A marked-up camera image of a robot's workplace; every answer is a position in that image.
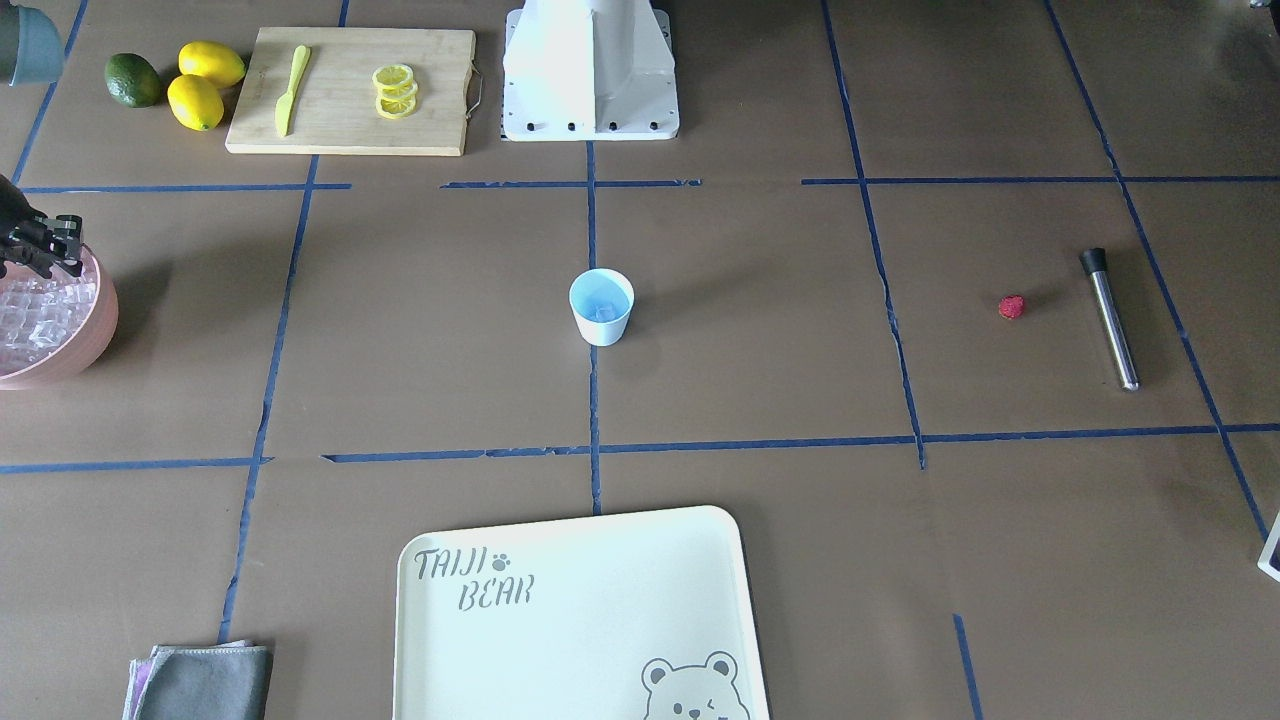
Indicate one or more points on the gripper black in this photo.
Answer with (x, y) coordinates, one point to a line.
(40, 244)

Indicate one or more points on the steel muddler black tip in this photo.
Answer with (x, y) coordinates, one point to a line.
(1095, 267)

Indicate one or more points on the clear ice cubes pile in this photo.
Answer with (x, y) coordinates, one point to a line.
(39, 316)

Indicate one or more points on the light blue cup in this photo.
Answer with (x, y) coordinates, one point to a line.
(601, 302)

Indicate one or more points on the pink bowl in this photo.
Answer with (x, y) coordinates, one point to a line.
(86, 345)

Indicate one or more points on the green avocado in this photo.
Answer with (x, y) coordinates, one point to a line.
(132, 81)

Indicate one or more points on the yellow lemon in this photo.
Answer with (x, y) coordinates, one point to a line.
(221, 65)
(195, 102)

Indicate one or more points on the yellow plastic knife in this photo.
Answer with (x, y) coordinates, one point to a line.
(284, 105)

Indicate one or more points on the wooden cutting board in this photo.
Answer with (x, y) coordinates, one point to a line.
(335, 112)

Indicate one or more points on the lemon slices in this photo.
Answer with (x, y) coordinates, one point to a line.
(396, 91)

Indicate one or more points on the folded grey cloth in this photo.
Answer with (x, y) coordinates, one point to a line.
(225, 681)

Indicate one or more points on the cream bear tray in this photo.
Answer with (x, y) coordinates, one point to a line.
(640, 615)

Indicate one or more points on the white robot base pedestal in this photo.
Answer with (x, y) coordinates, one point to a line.
(579, 71)

